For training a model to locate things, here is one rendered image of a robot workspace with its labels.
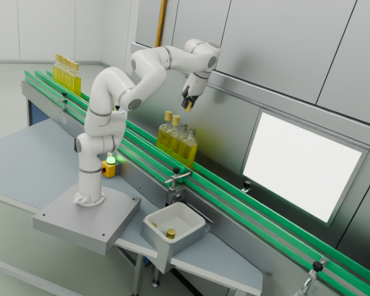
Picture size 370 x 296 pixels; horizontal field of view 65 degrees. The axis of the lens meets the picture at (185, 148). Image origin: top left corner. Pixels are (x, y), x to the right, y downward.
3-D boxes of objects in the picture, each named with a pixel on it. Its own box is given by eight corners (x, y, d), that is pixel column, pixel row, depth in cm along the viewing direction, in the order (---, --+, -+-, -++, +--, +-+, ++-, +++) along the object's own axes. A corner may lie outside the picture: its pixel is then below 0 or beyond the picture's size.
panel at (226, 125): (331, 225, 114) (370, 148, 100) (329, 228, 112) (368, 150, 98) (175, 135, 166) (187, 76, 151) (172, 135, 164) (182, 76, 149)
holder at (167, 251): (211, 232, 132) (214, 219, 128) (166, 260, 112) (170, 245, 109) (184, 212, 141) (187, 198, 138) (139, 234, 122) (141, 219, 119)
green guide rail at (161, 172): (171, 187, 134) (174, 172, 131) (169, 187, 134) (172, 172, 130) (26, 79, 235) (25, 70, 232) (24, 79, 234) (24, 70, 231)
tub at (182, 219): (204, 236, 128) (208, 221, 124) (166, 260, 112) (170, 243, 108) (177, 215, 138) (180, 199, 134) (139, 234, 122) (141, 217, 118)
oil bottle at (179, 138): (182, 171, 150) (191, 134, 141) (175, 174, 146) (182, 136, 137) (175, 167, 153) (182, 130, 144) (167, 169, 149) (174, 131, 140)
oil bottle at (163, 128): (167, 161, 156) (174, 125, 147) (160, 164, 152) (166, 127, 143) (161, 157, 160) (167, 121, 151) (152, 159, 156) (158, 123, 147)
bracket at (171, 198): (185, 199, 139) (187, 187, 136) (171, 206, 133) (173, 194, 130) (180, 195, 141) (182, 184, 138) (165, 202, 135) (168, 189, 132)
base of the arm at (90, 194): (88, 214, 119) (89, 181, 112) (63, 204, 122) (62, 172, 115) (110, 195, 132) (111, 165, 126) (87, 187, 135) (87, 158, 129)
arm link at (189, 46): (201, 46, 109) (185, 34, 113) (191, 71, 115) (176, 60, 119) (225, 49, 119) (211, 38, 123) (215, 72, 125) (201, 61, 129)
